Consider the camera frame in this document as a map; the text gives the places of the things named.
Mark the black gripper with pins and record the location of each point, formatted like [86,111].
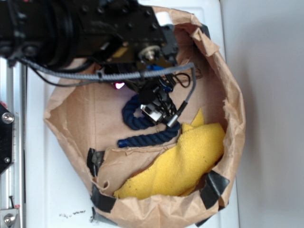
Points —
[124,32]

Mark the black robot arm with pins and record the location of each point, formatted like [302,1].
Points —
[53,33]

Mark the brown paper bag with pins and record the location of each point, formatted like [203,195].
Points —
[87,122]

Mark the yellow microfiber cloth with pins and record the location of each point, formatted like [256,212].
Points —
[177,171]

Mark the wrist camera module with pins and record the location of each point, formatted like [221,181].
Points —
[156,104]

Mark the aluminum rail frame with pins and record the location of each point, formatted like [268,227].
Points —
[12,181]

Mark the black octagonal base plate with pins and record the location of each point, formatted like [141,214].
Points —
[6,137]

